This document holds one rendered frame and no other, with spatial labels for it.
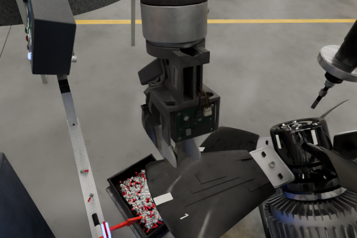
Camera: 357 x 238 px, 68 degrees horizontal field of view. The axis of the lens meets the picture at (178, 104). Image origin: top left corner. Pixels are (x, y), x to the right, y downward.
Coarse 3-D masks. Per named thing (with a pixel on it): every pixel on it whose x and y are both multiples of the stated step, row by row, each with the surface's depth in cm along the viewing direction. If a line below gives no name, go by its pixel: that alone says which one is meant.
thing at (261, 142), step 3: (261, 138) 70; (264, 138) 69; (267, 138) 68; (270, 138) 68; (258, 141) 70; (261, 141) 70; (264, 141) 69; (270, 141) 67; (258, 144) 70; (261, 144) 69; (264, 144) 68; (270, 144) 67; (258, 147) 69; (261, 147) 69; (273, 147) 66
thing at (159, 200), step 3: (162, 195) 48; (165, 195) 48; (168, 195) 48; (171, 195) 48; (156, 198) 48; (159, 198) 47; (162, 198) 47; (165, 198) 47; (168, 198) 47; (171, 198) 47; (156, 201) 47; (159, 201) 47; (162, 201) 47; (165, 201) 47; (156, 204) 46
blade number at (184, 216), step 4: (180, 212) 45; (184, 212) 45; (188, 212) 45; (176, 216) 44; (180, 216) 44; (184, 216) 44; (188, 216) 44; (192, 216) 44; (180, 220) 44; (184, 220) 44
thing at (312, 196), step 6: (336, 186) 54; (282, 192) 59; (288, 192) 57; (294, 192) 56; (300, 192) 55; (306, 192) 55; (312, 192) 54; (318, 192) 53; (324, 192) 53; (330, 192) 53; (336, 192) 53; (342, 192) 53; (294, 198) 56; (300, 198) 55; (306, 198) 54; (312, 198) 53; (318, 198) 53; (324, 198) 53
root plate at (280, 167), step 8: (256, 152) 58; (272, 152) 58; (256, 160) 56; (264, 160) 56; (272, 160) 57; (280, 160) 57; (264, 168) 55; (272, 168) 55; (280, 168) 56; (288, 168) 56; (272, 176) 54; (288, 176) 54; (280, 184) 53
